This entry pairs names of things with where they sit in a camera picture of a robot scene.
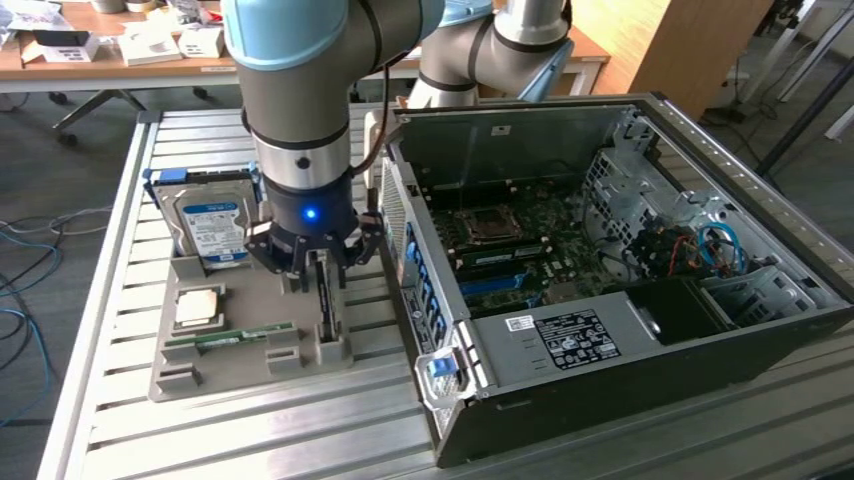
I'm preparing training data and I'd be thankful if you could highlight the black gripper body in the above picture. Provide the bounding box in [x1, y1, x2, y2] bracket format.
[263, 172, 363, 254]

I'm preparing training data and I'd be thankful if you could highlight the green GPU with black cooler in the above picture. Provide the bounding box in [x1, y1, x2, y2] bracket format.
[311, 249, 339, 346]

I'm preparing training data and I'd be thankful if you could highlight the grey parts rack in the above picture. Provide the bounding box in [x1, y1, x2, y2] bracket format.
[150, 199, 359, 404]

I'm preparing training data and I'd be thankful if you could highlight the hard disk in blue carrier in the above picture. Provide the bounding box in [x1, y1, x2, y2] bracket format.
[143, 162, 268, 272]

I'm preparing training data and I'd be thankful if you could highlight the CPU chip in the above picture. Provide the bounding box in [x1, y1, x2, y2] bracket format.
[174, 287, 227, 330]

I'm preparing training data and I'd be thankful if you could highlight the green RAM stick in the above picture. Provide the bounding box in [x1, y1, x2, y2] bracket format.
[457, 247, 546, 269]
[164, 322, 296, 349]

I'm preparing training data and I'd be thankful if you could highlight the metal CPU socket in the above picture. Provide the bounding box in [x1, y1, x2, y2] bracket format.
[457, 205, 527, 245]

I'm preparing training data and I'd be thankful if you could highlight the blue expansion slot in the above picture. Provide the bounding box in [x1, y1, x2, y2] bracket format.
[459, 276, 534, 298]

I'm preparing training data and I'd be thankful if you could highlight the green motherboard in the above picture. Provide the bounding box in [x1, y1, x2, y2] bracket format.
[426, 174, 642, 321]

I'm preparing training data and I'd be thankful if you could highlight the silver power supply with label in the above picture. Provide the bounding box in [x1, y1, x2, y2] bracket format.
[469, 292, 661, 389]

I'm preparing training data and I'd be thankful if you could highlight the white labelled box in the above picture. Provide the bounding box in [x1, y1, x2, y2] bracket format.
[178, 25, 227, 60]

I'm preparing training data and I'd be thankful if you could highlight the silver perforated drive cage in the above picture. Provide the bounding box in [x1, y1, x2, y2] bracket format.
[579, 144, 670, 251]

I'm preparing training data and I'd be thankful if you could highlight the white box with round cutout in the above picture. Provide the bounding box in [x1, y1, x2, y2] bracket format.
[116, 28, 184, 68]

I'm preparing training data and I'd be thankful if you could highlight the black and white carton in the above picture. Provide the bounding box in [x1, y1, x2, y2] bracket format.
[31, 29, 102, 64]

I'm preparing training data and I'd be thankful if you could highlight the black open PC case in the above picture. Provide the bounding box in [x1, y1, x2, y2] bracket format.
[363, 92, 854, 469]

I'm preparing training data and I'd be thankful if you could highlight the clear plastic bag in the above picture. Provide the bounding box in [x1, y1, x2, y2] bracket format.
[0, 0, 75, 34]

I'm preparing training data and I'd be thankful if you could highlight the silver metal disk bay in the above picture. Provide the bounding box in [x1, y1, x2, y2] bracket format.
[699, 264, 822, 331]

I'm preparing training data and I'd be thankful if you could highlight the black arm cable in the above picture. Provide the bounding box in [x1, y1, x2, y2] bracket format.
[351, 0, 397, 176]

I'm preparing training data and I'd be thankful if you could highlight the white floor cable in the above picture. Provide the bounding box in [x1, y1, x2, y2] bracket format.
[0, 206, 112, 237]

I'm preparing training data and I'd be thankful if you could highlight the blue floor cable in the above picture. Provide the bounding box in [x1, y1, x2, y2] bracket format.
[0, 219, 66, 427]

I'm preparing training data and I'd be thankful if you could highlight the red and black wire bundle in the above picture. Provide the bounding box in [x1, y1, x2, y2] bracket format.
[630, 227, 702, 279]

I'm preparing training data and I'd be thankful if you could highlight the blue SATA wire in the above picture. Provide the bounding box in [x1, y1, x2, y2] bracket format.
[697, 219, 750, 277]

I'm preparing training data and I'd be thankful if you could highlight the black metal frame post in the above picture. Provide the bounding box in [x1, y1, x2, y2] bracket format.
[758, 62, 854, 175]

